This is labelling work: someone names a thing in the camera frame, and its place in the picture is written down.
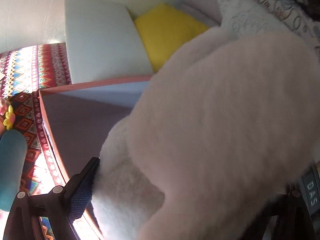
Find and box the white plush toy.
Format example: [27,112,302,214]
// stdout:
[92,28,319,239]

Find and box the teal glasses case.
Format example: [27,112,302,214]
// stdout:
[0,129,28,212]

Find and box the pink storage box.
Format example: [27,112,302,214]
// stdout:
[38,75,153,240]

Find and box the yellow flower decoration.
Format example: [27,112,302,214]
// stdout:
[3,105,16,131]

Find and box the pink flower decoration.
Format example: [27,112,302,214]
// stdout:
[0,99,10,116]

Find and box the patterned red tablecloth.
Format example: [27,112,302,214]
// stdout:
[0,42,73,240]

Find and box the white foam block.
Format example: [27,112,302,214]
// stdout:
[65,0,153,83]

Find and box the yellow pillow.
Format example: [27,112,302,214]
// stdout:
[134,3,209,72]

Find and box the floral patterned quilt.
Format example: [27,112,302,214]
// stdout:
[254,0,319,48]

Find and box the white lace bedding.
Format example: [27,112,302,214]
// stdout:
[217,0,289,37]

